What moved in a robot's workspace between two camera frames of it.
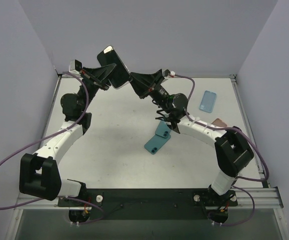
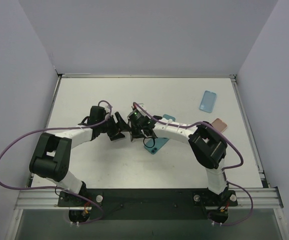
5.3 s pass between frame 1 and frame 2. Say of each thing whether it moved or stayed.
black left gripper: moved
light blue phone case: stayed
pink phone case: stayed
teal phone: stayed
